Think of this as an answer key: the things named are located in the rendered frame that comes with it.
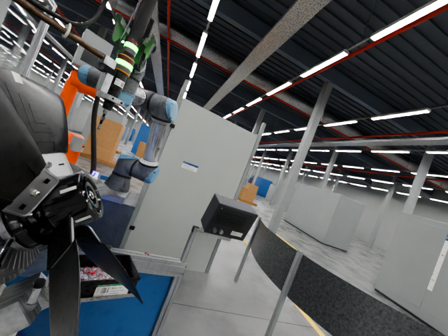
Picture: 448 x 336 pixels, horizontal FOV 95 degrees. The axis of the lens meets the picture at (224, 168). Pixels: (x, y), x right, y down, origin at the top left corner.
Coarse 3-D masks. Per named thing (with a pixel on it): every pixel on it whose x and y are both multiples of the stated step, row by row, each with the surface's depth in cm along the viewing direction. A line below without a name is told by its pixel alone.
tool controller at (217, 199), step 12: (216, 204) 108; (228, 204) 109; (240, 204) 118; (204, 216) 116; (216, 216) 107; (228, 216) 110; (240, 216) 112; (252, 216) 114; (204, 228) 111; (216, 228) 110; (228, 228) 113; (240, 228) 115; (240, 240) 119
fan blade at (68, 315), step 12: (72, 252) 37; (60, 264) 39; (72, 264) 36; (60, 276) 38; (72, 276) 34; (60, 288) 37; (72, 288) 33; (60, 300) 36; (72, 300) 32; (60, 312) 35; (72, 312) 31; (60, 324) 34; (72, 324) 29
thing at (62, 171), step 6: (48, 156) 48; (54, 156) 49; (60, 156) 50; (54, 162) 48; (60, 162) 49; (66, 162) 50; (48, 168) 47; (54, 168) 48; (60, 168) 49; (66, 168) 50; (54, 174) 47; (60, 174) 48; (66, 174) 49
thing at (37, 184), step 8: (40, 176) 38; (48, 176) 40; (56, 176) 42; (32, 184) 37; (40, 184) 39; (48, 184) 41; (56, 184) 42; (24, 192) 37; (40, 192) 40; (48, 192) 42; (16, 200) 36; (24, 200) 37; (32, 200) 39; (40, 200) 41; (8, 208) 35; (16, 208) 36; (32, 208) 40; (24, 216) 39
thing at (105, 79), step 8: (104, 56) 51; (104, 64) 51; (112, 64) 52; (104, 72) 53; (112, 72) 52; (104, 80) 52; (96, 88) 53; (104, 88) 52; (104, 96) 52; (112, 96) 53; (120, 104) 55
